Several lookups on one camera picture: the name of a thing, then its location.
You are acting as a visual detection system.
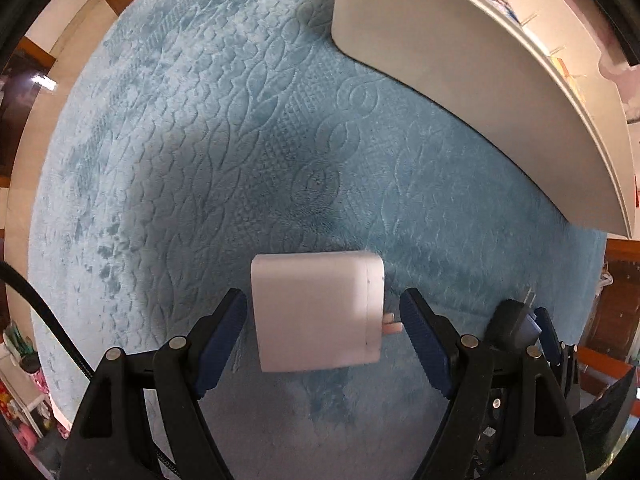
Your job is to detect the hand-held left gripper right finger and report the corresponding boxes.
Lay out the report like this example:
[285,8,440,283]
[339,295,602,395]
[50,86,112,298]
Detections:
[399,287,587,480]

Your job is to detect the long wooden cabinet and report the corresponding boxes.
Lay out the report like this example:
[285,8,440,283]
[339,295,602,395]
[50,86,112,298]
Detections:
[575,239,640,391]

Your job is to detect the black cable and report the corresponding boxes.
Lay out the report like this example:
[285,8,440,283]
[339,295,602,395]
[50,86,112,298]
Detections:
[0,260,176,480]

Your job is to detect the black charger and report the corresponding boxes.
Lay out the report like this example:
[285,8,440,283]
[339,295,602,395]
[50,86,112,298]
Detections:
[486,287,543,356]

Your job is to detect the blue quilted blanket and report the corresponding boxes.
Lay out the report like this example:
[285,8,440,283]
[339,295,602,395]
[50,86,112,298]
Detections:
[27,0,608,480]

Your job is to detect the white plastic bin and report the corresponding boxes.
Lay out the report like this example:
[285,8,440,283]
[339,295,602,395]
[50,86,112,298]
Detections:
[331,0,633,238]

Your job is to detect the white charger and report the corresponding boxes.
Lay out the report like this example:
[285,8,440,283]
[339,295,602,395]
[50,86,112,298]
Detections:
[250,250,403,373]

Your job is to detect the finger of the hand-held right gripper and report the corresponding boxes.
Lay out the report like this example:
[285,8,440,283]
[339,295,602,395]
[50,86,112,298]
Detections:
[532,306,582,413]

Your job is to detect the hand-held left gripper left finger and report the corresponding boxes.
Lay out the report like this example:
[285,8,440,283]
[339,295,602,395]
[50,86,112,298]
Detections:
[59,287,248,480]

